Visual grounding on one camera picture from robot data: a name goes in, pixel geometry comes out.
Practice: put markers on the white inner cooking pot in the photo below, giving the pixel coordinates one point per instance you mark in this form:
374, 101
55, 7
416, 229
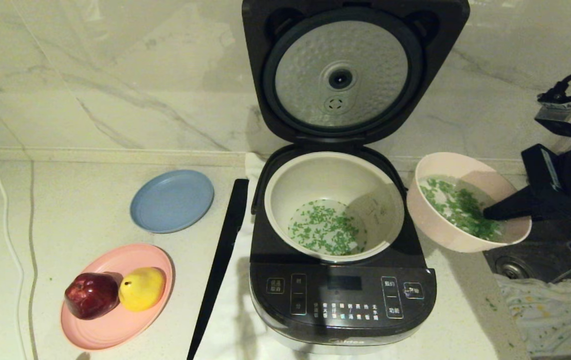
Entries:
325, 175

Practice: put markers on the long black flat bar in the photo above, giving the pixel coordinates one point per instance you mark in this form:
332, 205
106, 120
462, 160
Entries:
224, 240

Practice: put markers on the dark red apple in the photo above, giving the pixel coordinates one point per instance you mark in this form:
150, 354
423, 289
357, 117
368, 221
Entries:
90, 296

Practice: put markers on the green grains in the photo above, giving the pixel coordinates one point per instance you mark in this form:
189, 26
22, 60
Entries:
460, 207

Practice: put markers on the pink plate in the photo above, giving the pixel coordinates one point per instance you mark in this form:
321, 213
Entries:
115, 330

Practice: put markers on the pink bowl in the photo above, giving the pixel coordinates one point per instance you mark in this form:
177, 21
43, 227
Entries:
445, 235

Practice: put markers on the round steel sink drain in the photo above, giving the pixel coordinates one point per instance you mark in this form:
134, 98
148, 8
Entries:
513, 267

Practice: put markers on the black rice cooker body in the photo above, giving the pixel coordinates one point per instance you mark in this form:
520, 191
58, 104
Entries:
345, 300

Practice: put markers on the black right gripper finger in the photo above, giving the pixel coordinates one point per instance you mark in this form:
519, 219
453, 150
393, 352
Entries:
513, 206

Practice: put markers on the black rice cooker lid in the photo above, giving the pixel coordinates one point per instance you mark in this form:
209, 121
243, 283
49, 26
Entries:
340, 50

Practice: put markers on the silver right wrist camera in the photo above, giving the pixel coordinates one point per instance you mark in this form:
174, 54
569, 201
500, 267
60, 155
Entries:
565, 117

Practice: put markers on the stainless steel sink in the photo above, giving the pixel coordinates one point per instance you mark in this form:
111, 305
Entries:
555, 250

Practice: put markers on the blue plate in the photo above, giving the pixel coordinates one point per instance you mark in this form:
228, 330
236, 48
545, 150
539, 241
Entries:
171, 201

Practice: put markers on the yellow pear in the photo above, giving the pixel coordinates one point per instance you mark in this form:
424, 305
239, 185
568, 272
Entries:
141, 290

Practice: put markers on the white speckled cloth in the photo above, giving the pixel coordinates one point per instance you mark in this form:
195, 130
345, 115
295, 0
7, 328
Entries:
550, 315

